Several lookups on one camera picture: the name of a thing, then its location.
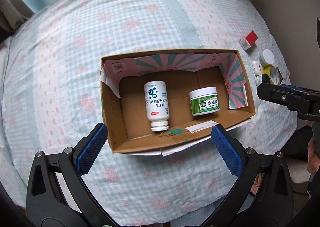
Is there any yellow packing tape roll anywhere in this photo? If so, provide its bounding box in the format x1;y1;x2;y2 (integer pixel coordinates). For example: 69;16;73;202
262;65;283;85

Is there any black lid small jar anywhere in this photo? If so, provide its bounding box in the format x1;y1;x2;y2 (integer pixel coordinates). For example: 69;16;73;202
255;73;271;86

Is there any white lid pale green jar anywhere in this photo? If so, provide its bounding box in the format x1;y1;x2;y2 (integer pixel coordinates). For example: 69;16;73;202
258;49;275;67

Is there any white earbuds case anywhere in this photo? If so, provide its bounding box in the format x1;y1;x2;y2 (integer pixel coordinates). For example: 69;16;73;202
252;60;263;76

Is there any red and white small box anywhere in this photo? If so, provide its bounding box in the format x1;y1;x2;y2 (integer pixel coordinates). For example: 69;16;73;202
239;30;258;51

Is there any green label white jar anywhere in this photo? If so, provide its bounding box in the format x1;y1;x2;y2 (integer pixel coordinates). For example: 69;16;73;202
189;86;220;116

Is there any cardboard box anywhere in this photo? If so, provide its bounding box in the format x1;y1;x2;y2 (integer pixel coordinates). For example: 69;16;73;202
100;49;255;155

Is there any white vitamin bottle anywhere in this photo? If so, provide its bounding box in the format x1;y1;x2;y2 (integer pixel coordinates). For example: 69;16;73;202
144;80;170;132

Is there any person's right hand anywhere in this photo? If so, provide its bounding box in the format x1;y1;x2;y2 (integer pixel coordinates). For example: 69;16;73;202
307;137;320;173

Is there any left brown curtain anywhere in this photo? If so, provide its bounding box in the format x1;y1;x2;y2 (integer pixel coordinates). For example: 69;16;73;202
0;0;34;43

